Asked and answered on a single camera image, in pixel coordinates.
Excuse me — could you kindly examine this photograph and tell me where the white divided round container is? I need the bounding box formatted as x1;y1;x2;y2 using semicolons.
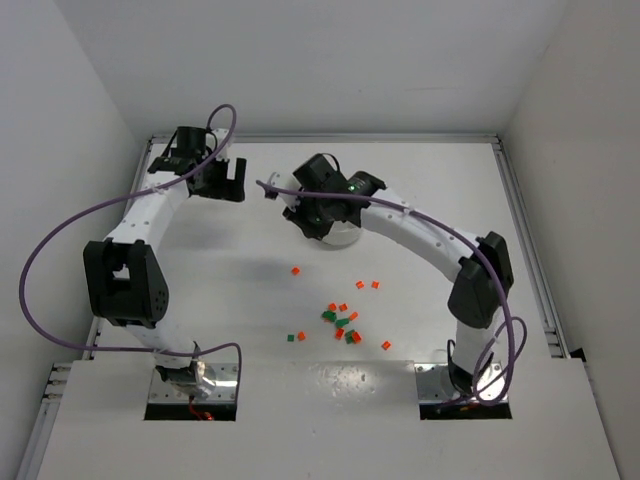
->
320;222;361;248

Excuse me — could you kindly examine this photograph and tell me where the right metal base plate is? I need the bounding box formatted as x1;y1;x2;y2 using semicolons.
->
414;363;505;406

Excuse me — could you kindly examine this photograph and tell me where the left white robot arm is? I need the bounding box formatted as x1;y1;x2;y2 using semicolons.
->
83;126;247;393

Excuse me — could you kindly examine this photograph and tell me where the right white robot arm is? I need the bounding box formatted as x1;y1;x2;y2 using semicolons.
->
265;153;514;395

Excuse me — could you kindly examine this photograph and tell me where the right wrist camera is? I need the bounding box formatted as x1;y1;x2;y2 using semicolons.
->
265;172;301;210

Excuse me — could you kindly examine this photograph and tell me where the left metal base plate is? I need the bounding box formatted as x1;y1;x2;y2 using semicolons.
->
148;361;238;404

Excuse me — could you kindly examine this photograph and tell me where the metal base plate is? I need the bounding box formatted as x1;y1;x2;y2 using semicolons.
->
148;361;238;404
414;363;505;406

